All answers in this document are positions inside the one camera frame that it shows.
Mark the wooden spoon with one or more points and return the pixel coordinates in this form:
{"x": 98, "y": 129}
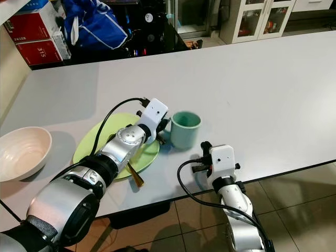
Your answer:
{"x": 136, "y": 178}

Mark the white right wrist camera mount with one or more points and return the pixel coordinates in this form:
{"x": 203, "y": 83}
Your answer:
{"x": 223, "y": 160}

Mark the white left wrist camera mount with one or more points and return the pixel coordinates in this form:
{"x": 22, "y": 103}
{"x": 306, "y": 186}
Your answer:
{"x": 155, "y": 113}

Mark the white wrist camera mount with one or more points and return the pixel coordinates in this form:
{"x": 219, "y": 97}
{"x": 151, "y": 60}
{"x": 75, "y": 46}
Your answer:
{"x": 223, "y": 160}
{"x": 155, "y": 113}

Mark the white ceramic bowl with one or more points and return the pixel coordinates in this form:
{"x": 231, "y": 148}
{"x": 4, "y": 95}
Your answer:
{"x": 26, "y": 155}

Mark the light green plate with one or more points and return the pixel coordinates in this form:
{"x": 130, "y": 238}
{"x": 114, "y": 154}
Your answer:
{"x": 86, "y": 144}

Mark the blue fabric bag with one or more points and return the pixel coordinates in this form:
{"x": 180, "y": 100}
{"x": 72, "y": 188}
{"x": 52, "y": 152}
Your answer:
{"x": 100, "y": 29}

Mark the black glass cabinet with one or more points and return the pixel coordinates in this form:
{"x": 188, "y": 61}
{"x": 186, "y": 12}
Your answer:
{"x": 152, "y": 31}

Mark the white glass door cabinet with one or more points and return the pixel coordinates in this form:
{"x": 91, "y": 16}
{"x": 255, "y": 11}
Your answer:
{"x": 231, "y": 21}

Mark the red white cardboard box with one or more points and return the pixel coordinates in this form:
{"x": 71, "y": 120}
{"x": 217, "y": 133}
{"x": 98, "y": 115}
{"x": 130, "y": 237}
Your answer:
{"x": 34, "y": 26}

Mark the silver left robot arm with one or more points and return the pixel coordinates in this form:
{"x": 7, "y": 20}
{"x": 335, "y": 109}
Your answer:
{"x": 63, "y": 210}

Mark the black table base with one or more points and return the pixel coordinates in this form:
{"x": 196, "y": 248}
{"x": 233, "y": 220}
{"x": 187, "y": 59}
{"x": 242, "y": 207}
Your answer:
{"x": 134, "y": 215}

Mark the red box with white print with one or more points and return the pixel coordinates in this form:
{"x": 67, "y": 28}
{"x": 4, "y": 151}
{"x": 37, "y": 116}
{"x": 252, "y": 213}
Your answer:
{"x": 42, "y": 52}

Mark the blue white small box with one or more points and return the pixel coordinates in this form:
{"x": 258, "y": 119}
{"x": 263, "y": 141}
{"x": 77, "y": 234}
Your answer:
{"x": 39, "y": 4}

